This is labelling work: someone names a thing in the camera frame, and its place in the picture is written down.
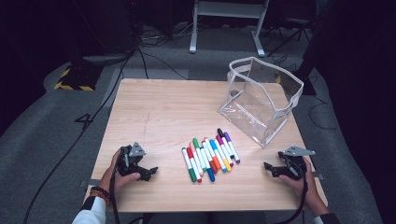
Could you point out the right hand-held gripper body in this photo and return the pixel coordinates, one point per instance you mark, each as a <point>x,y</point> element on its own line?
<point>292,168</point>

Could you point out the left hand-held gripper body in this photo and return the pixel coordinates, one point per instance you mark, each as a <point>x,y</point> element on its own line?
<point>132,161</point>

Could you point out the dark green marker pen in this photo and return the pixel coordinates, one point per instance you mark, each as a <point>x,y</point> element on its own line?
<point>188,165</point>

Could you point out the red marker pen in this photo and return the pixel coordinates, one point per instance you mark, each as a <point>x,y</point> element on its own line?
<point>194,165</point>

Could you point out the yellow marker pen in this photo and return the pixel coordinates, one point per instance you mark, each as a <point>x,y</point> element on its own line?
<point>227,165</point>

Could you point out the pink marker pen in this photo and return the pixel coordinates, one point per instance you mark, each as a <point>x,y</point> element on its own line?
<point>192,146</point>

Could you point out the light green marker pen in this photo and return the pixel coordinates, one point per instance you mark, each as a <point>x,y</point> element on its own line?
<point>195,143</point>

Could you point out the purple marker pen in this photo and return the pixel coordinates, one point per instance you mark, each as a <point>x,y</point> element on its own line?
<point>227,137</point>

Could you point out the orange marker pen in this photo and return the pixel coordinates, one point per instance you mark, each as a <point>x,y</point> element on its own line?
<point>216,163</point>

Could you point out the magenta marker pen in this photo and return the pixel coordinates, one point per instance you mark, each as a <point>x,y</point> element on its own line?
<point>220,140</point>

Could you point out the red-brown marker pen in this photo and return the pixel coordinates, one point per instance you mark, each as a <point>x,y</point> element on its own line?
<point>213,167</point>

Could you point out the clear plastic zipper bag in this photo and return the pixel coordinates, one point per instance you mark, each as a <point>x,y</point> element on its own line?
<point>258,102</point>

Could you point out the dark blue marker pen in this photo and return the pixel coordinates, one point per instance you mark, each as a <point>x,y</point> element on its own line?
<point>211,176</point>

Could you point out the black marker pen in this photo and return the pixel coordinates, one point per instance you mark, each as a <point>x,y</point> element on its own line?
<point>220,132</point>

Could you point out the light blue marker pen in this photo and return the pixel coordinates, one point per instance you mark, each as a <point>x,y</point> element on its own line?
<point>213,145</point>

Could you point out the person's left hand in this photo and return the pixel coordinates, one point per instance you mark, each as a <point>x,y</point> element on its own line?
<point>112,177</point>

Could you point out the person's right hand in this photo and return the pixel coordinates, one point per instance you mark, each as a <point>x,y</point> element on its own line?
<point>311,186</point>

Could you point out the grey tape strip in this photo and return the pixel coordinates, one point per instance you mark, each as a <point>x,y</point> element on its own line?
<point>317,175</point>
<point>93,182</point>

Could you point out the round grey table grommet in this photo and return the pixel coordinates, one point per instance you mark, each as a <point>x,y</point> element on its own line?
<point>234,92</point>

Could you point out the black yellow striped stand base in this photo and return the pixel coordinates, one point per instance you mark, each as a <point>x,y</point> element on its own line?
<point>77,81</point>

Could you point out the black tripod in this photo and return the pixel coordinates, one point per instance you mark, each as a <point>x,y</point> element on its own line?
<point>292,34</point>

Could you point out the white desk frame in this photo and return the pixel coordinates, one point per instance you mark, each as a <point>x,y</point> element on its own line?
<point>230,9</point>

